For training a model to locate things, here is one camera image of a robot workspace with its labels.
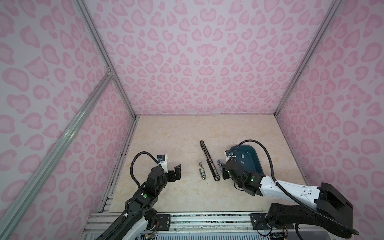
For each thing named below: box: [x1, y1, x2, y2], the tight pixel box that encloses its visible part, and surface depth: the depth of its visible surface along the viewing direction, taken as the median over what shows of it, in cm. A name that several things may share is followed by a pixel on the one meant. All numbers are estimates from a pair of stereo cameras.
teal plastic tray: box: [230, 145, 264, 175], surface depth 95 cm
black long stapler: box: [200, 140, 221, 182], surface depth 94 cm
